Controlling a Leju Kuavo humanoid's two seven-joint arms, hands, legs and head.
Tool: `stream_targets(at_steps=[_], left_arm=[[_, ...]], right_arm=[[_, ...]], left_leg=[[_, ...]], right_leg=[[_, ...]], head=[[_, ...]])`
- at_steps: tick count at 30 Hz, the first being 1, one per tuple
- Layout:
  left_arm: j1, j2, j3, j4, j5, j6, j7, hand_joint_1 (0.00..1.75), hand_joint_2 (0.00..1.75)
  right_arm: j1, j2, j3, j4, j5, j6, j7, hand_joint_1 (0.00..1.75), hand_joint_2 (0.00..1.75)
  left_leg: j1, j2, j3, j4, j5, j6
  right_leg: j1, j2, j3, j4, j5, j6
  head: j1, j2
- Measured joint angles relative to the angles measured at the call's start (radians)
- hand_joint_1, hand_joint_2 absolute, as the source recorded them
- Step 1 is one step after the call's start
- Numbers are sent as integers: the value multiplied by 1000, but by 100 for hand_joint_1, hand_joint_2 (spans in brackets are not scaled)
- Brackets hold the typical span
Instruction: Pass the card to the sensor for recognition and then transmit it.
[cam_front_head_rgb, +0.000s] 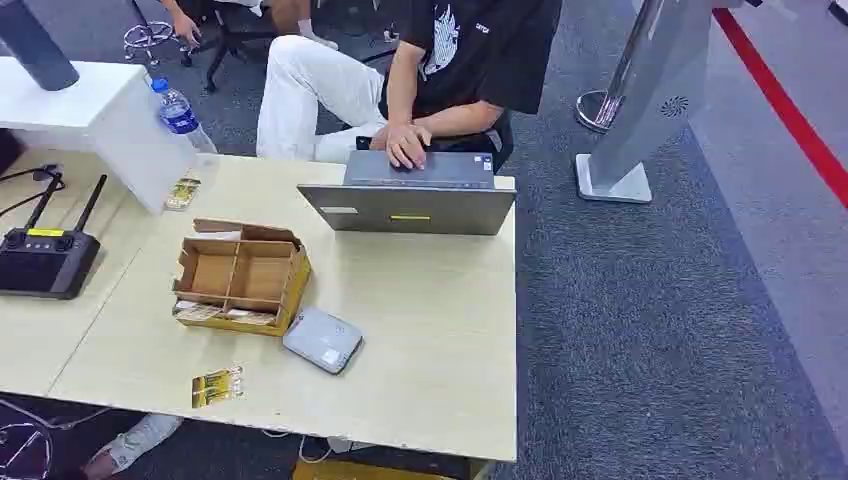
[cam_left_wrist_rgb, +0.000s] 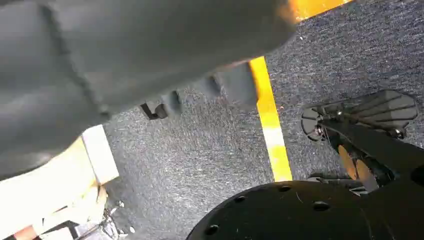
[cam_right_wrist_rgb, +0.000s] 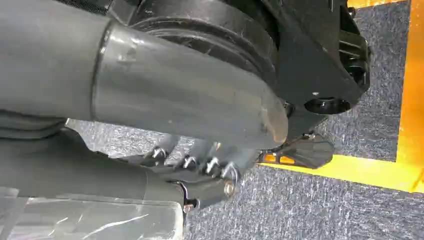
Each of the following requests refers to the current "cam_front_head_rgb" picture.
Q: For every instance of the grey laptop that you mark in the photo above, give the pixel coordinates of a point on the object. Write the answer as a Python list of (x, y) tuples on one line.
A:
[(424, 210)]

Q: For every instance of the person's hand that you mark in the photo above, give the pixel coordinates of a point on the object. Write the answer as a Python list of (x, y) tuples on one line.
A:
[(405, 144)]

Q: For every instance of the small grey flat device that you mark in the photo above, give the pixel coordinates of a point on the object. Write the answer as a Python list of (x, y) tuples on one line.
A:
[(322, 339)]

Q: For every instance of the person in black shirt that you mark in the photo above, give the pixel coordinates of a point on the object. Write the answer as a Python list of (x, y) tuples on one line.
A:
[(457, 73)]

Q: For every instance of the wooden card box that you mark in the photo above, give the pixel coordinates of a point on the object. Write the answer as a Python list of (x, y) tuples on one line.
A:
[(255, 278)]

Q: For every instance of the cards in wooden box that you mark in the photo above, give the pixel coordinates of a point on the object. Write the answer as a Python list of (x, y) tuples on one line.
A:
[(212, 312)]

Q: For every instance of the yellow card pack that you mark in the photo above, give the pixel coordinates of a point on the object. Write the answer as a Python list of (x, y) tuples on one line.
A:
[(182, 194)]

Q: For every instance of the yellow card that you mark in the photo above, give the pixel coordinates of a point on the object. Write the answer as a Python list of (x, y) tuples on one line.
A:
[(215, 387)]

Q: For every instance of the seated person in background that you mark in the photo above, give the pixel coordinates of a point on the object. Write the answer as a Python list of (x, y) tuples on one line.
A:
[(286, 14)]

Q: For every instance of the grey kiosk stand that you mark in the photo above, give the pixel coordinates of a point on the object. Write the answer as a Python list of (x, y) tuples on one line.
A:
[(652, 93)]

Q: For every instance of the clear water bottle blue cap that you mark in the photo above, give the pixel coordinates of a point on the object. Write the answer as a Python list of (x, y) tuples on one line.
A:
[(180, 118)]

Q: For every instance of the black office chair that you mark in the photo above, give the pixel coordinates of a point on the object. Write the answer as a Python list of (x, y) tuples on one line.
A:
[(228, 36)]

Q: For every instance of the chrome chair base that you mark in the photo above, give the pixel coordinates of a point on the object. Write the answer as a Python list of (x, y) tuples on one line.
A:
[(148, 34)]

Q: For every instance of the white box shelf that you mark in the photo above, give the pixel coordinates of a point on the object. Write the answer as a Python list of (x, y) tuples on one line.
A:
[(99, 112)]

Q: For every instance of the person's foot white shoe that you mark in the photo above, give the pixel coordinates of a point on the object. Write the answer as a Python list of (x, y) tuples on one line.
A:
[(136, 440)]

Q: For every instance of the black remote controller with antennas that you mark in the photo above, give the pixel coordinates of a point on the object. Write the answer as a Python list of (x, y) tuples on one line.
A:
[(46, 262)]

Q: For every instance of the dark grey cylinder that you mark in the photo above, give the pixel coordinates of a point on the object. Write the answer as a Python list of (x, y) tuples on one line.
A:
[(33, 43)]

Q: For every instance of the chrome stanchion post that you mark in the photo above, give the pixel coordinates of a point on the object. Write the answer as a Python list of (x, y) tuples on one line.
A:
[(606, 102)]

